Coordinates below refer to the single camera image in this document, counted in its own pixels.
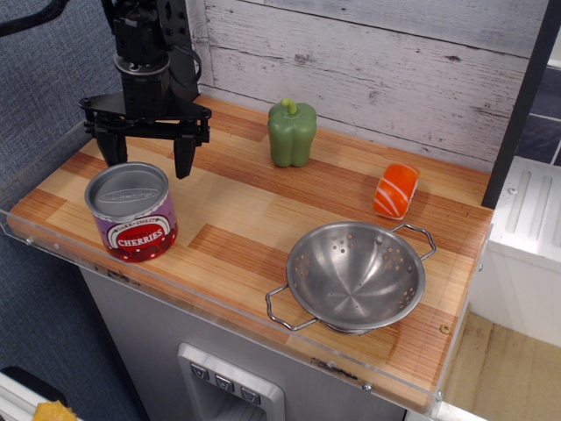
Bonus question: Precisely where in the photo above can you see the metal colander with handles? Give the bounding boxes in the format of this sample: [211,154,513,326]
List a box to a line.
[266,221,437,335]

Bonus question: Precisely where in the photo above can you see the silver ice dispenser panel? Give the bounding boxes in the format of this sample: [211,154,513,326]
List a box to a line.
[177,343,286,420]

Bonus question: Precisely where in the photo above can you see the purple red cherries can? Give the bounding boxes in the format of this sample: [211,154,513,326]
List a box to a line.
[84,162,178,263]

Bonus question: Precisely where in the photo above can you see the orange salmon sushi toy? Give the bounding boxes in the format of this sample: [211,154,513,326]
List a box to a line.
[373,163,420,220]

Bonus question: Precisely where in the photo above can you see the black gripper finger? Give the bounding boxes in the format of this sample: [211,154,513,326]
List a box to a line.
[174,136,196,179]
[96,129,128,167]

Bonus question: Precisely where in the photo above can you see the yellow object bottom left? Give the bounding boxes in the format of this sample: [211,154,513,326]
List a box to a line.
[32,401,79,421]

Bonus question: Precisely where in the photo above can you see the black right vertical post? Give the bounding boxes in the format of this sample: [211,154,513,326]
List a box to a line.
[481,0,560,209]

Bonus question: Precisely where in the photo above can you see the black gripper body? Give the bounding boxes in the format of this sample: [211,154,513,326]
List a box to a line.
[80,75,211,146]

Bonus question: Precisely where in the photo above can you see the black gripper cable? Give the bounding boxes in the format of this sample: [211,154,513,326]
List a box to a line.
[168,42,203,89]

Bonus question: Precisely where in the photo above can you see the grey toy fridge cabinet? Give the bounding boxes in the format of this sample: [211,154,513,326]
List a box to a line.
[82,269,406,420]

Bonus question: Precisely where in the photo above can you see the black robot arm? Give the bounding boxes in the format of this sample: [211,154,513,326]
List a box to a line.
[80,1,211,179]

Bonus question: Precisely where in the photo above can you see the green toy bell pepper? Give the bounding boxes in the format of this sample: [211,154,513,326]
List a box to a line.
[267,98,317,168]

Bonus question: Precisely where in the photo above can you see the white toy sink counter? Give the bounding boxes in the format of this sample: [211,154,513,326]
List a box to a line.
[468,157,560,346]

